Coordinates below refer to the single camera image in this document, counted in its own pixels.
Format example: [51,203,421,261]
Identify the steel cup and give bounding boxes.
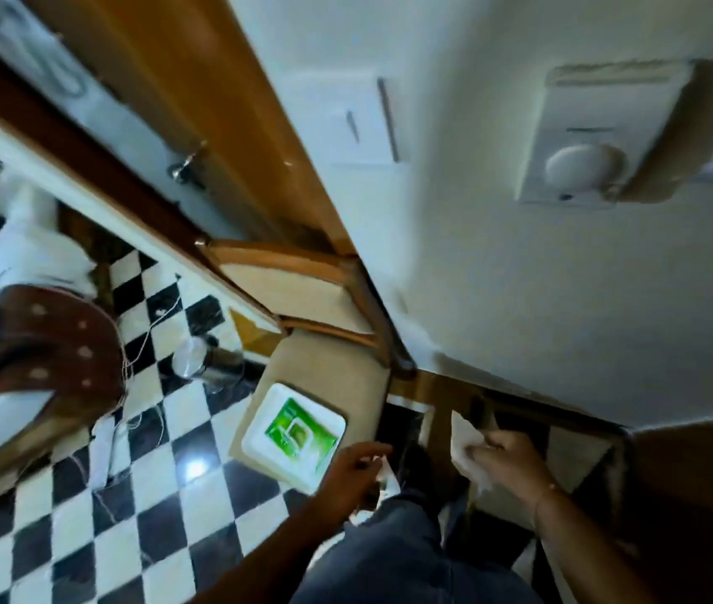
[171,334,248,395]

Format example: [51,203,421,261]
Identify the person's right forearm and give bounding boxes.
[531,484,656,604]

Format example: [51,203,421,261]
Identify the wooden chair with beige seat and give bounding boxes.
[196,239,421,491]

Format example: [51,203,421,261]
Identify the person's right hand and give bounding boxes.
[465,429,560,505]

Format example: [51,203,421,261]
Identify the dark wooden door frame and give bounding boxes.
[0,21,285,331]

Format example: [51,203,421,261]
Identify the small white tissue piece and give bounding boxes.
[373,456,402,499]

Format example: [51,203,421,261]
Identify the brown dotted cloth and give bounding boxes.
[0,284,128,423]

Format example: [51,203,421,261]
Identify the white cloth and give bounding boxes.
[0,172,100,297]

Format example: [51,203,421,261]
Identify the brown wooden cabinet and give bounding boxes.
[627,414,713,604]

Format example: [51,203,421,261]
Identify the person's left hand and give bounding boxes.
[313,441,394,530]

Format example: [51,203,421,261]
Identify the wooden door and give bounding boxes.
[13,0,358,257]

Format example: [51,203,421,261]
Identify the person's left forearm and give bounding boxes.
[189,509,346,604]

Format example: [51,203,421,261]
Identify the white wall switch plate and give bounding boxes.
[303,71,409,168]

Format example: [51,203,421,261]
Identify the green and white wipes pack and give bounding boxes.
[241,382,347,495]

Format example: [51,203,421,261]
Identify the metal door handle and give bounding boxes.
[167,143,210,187]

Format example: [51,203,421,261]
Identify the white thread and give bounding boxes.
[87,294,185,492]

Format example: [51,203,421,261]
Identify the person's blue jeans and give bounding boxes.
[289,488,547,604]

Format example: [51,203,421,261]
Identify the white fan regulator with dial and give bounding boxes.
[515,59,698,209]

